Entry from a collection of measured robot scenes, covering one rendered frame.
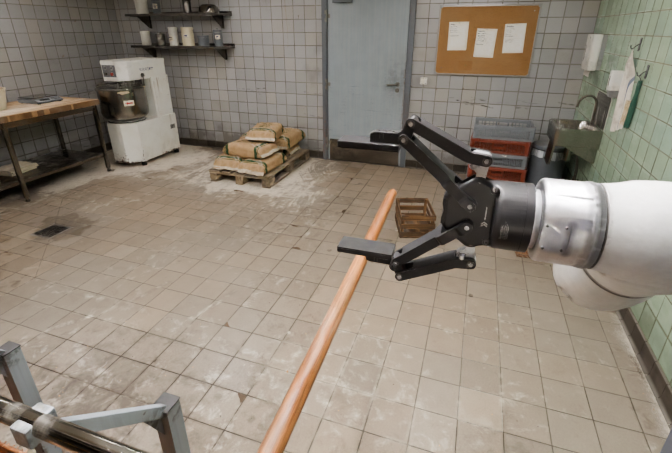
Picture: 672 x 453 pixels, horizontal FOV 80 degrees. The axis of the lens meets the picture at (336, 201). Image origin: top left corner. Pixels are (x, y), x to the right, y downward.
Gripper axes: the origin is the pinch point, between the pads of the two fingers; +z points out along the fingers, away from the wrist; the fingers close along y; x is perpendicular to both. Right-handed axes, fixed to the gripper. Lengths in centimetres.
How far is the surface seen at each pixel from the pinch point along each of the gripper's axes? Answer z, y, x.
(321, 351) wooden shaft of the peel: 5.1, 28.8, 3.0
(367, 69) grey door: 110, 27, 464
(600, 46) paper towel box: -122, -4, 404
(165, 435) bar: 41, 61, 2
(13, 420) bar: 43, 32, -20
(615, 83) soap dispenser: -119, 20, 327
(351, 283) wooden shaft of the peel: 5.6, 28.8, 22.4
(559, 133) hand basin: -92, 65, 345
